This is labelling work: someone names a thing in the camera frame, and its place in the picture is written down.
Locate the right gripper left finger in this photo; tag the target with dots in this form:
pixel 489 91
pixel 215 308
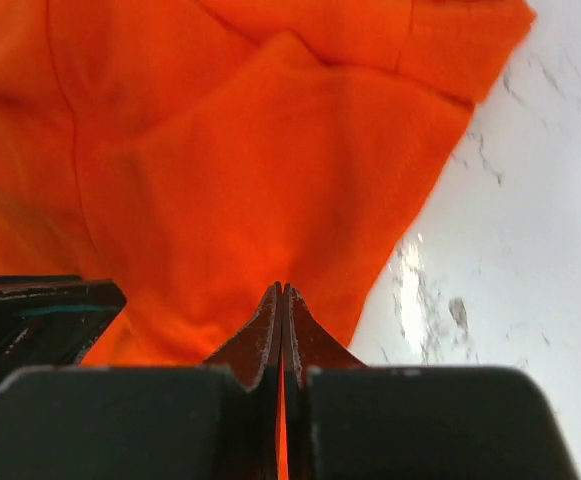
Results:
pixel 216 420

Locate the orange t shirt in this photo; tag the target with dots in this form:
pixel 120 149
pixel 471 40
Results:
pixel 196 151

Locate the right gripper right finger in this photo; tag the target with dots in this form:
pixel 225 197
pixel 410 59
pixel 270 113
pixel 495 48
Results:
pixel 347 420

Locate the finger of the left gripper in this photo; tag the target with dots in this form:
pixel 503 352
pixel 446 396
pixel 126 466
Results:
pixel 53 320

